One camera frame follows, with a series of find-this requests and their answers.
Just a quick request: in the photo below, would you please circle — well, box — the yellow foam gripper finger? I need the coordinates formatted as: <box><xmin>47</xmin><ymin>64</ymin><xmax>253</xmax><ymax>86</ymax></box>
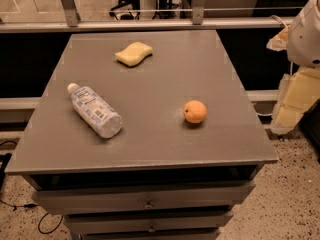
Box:
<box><xmin>270</xmin><ymin>67</ymin><xmax>320</xmax><ymax>135</ymax></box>
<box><xmin>266</xmin><ymin>26</ymin><xmax>289</xmax><ymax>51</ymax></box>

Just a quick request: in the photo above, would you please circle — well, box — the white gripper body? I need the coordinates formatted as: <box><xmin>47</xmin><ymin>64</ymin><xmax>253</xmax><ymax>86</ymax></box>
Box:
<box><xmin>287</xmin><ymin>0</ymin><xmax>320</xmax><ymax>68</ymax></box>

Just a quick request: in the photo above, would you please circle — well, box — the blue plastic water bottle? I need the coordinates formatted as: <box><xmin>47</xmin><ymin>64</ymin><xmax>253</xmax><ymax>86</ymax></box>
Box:
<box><xmin>67</xmin><ymin>83</ymin><xmax>122</xmax><ymax>139</ymax></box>

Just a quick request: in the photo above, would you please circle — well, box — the orange fruit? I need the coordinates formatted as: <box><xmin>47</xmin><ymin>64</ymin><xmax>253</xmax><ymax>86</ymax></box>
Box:
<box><xmin>183</xmin><ymin>100</ymin><xmax>207</xmax><ymax>124</ymax></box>

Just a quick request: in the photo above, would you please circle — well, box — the grey drawer cabinet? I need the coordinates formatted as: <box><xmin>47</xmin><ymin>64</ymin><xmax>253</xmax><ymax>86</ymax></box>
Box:
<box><xmin>7</xmin><ymin>30</ymin><xmax>277</xmax><ymax>240</ymax></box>

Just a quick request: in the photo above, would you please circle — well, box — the upper grey drawer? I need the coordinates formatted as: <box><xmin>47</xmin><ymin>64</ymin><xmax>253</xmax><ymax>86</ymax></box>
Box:
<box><xmin>33</xmin><ymin>180</ymin><xmax>255</xmax><ymax>215</ymax></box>

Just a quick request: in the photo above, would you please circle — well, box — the grey drawer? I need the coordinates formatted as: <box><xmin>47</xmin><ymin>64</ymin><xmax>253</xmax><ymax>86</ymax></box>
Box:
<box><xmin>65</xmin><ymin>211</ymin><xmax>233</xmax><ymax>234</ymax></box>
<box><xmin>33</xmin><ymin>180</ymin><xmax>255</xmax><ymax>215</ymax></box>

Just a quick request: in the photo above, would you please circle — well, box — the yellow sponge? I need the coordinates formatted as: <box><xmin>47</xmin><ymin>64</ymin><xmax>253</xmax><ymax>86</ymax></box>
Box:
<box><xmin>115</xmin><ymin>42</ymin><xmax>153</xmax><ymax>67</ymax></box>

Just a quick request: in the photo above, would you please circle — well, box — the black office chair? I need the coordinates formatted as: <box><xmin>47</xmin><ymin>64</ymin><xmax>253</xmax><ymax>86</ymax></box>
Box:
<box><xmin>108</xmin><ymin>0</ymin><xmax>141</xmax><ymax>21</ymax></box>

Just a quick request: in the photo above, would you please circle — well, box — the lower grey drawer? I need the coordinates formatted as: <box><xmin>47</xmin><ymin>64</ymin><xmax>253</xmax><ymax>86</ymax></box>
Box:
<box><xmin>65</xmin><ymin>211</ymin><xmax>233</xmax><ymax>234</ymax></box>

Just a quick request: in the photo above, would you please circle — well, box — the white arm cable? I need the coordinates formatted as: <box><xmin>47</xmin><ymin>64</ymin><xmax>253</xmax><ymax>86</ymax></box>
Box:
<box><xmin>270</xmin><ymin>14</ymin><xmax>290</xmax><ymax>28</ymax></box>

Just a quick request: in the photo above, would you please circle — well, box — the metal guard rail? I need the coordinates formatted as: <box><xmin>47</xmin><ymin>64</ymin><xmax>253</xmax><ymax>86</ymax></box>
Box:
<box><xmin>0</xmin><ymin>0</ymin><xmax>308</xmax><ymax>33</ymax></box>

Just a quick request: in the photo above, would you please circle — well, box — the black floor cable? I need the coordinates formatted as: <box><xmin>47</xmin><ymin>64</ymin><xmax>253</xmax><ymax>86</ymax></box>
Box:
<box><xmin>0</xmin><ymin>140</ymin><xmax>64</xmax><ymax>235</ymax></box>

